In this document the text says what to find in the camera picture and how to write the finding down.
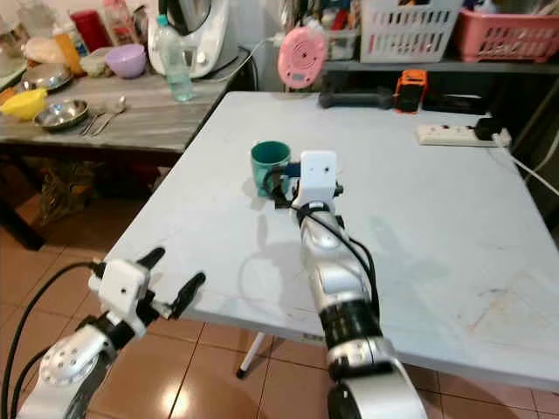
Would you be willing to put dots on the green plastic mug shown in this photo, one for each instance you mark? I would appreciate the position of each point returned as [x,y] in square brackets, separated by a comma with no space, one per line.
[268,164]

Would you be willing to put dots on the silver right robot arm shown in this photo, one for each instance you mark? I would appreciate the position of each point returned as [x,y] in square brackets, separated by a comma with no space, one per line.
[341,288]

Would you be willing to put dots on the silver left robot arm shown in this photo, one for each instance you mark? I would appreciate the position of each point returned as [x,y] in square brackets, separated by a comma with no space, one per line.
[70,367]

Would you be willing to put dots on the white metal table leg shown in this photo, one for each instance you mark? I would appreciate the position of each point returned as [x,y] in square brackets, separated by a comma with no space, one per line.
[249,358]

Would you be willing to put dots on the steel fork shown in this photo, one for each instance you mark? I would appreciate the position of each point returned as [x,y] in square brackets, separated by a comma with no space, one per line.
[92,123]

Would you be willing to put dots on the steel spoon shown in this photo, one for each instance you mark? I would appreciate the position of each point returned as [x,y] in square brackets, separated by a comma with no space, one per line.
[120,104]

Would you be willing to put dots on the orange and black device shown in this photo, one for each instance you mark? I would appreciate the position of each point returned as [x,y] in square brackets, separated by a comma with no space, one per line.
[411,92]

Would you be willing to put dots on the clear plastic water bottle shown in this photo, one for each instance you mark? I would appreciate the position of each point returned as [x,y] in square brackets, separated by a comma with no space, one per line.
[175,65]

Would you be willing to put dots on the white power strip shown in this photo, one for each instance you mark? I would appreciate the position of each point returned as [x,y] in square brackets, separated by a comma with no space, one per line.
[450,134]

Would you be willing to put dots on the white kitchen appliance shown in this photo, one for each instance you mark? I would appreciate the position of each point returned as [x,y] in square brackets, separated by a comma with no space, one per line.
[208,39]

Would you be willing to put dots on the purple plastic bowl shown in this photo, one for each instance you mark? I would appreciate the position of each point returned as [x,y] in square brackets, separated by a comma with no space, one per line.
[126,61]

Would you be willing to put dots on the yellow plastic bowl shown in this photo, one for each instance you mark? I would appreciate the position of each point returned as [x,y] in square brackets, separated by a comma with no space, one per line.
[24,105]

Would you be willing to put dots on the white plastic basket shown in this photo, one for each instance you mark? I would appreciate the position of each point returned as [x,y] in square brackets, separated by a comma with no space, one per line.
[410,35]

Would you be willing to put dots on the clear plastic container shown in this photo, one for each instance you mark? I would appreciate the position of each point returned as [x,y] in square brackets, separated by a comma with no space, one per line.
[94,61]

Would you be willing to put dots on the round steel bowl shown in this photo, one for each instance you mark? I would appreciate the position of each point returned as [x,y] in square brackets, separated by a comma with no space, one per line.
[44,78]

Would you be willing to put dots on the black shelf unit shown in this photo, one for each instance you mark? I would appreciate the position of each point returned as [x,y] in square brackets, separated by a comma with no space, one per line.
[472,87]

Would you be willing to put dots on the black plug adapter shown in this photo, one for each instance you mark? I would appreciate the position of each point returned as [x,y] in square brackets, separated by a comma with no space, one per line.
[492,131]

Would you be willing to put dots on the clear plastic food bag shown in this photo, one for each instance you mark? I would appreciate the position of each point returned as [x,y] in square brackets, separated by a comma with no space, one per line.
[44,51]

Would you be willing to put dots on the pink plastic basket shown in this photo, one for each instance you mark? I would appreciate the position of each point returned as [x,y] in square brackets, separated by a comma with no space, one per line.
[502,39]

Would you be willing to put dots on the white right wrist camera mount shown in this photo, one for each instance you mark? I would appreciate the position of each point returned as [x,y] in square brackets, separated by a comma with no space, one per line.
[320,175]

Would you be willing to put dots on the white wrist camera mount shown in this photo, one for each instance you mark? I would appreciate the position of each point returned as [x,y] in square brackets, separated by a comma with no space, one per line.
[320,175]
[122,284]

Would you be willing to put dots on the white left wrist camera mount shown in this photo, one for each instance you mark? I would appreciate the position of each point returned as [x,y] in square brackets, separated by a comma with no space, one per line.
[122,284]

